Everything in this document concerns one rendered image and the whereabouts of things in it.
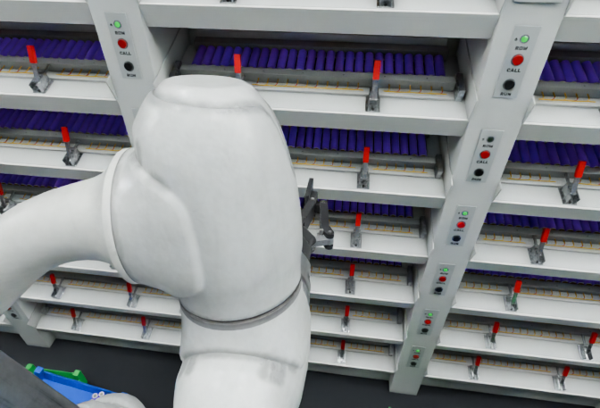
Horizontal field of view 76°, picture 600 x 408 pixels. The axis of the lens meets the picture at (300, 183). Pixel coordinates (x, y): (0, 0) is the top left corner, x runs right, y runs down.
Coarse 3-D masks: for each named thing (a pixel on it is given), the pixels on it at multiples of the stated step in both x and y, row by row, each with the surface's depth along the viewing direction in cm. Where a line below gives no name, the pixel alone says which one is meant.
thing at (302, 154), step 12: (300, 156) 90; (312, 156) 89; (324, 156) 88; (336, 156) 88; (348, 156) 88; (360, 156) 87; (372, 156) 87; (384, 156) 87; (396, 156) 87; (408, 156) 87; (420, 156) 87; (432, 168) 87
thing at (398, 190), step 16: (432, 144) 92; (304, 160) 91; (448, 160) 83; (304, 176) 88; (320, 176) 88; (336, 176) 88; (352, 176) 87; (384, 176) 87; (400, 176) 87; (448, 176) 82; (304, 192) 88; (320, 192) 87; (336, 192) 86; (352, 192) 86; (368, 192) 85; (384, 192) 85; (400, 192) 84; (416, 192) 84; (432, 192) 84; (448, 192) 81
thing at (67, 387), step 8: (40, 368) 125; (40, 376) 125; (48, 376) 128; (56, 376) 127; (48, 384) 128; (56, 384) 129; (64, 384) 130; (72, 384) 129; (80, 384) 128; (88, 384) 128; (64, 392) 129; (72, 392) 129; (80, 392) 130; (88, 392) 131; (96, 392) 130; (104, 392) 130; (112, 392) 129; (72, 400) 128; (80, 400) 129; (88, 400) 129
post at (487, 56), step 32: (512, 0) 59; (512, 32) 62; (544, 32) 61; (480, 64) 68; (544, 64) 64; (480, 96) 69; (480, 128) 72; (512, 128) 72; (480, 192) 81; (448, 224) 87; (480, 224) 86; (448, 256) 93; (448, 288) 100; (416, 320) 110; (416, 384) 131
